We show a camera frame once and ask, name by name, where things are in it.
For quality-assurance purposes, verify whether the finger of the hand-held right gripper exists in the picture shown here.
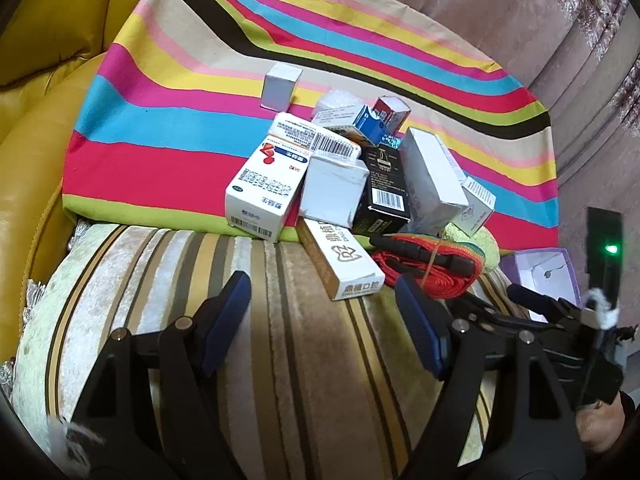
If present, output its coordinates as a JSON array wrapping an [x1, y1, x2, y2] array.
[[445, 297, 568, 335], [507, 284, 583, 320]]

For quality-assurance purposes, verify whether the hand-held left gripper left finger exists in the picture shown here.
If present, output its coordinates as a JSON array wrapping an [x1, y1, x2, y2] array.
[[75, 270, 253, 480]]

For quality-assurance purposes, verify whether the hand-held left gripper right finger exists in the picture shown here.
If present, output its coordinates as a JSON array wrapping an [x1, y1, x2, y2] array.
[[395, 274, 586, 480]]

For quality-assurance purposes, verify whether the purple cardboard box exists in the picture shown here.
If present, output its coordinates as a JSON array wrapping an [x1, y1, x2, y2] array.
[[500, 249, 583, 323]]

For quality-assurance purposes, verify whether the rainbow and red strap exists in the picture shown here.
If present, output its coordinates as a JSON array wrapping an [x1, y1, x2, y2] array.
[[370, 232, 496, 302]]

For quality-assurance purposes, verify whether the green sponge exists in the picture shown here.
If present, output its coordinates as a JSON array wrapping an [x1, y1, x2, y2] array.
[[440, 222, 503, 273]]

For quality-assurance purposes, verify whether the gold and white toothpaste box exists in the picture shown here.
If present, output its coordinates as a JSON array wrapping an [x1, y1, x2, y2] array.
[[296, 217, 386, 302]]

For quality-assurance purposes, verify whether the white box with diamond mark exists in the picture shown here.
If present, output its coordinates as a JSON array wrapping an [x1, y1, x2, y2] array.
[[450, 176, 497, 237]]

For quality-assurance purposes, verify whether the black box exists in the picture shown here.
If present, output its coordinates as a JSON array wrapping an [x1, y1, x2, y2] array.
[[352, 142, 412, 235]]

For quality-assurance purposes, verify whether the white box with red logo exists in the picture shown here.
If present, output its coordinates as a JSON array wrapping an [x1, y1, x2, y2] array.
[[225, 142, 313, 241]]

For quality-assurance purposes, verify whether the grey and white box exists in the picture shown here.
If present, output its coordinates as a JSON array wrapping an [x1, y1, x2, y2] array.
[[398, 127, 471, 235]]

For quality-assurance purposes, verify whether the white box with barcode label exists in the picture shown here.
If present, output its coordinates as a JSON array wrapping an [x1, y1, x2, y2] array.
[[270, 112, 362, 161]]

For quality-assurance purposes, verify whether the blue patterned box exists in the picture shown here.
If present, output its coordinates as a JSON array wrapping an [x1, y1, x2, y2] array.
[[350, 104, 396, 146]]

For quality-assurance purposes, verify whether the red and white box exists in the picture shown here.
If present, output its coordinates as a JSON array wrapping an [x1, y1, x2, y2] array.
[[372, 95, 412, 133]]

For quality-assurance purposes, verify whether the small plain white box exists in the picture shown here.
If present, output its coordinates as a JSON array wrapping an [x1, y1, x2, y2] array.
[[261, 63, 303, 111]]

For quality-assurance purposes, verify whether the foam-topped silver box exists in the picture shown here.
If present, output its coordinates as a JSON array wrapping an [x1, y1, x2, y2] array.
[[312, 89, 368, 128]]

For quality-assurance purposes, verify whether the striped velvet sofa cover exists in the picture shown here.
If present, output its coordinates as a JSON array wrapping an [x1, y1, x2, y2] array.
[[10, 222, 526, 480]]

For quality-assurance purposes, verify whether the multicolour striped cushion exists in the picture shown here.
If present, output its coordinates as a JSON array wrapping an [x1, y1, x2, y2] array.
[[62, 0, 561, 256]]

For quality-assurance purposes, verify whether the yellow leather sofa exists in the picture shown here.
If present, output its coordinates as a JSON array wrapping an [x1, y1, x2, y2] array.
[[0, 0, 166, 376]]

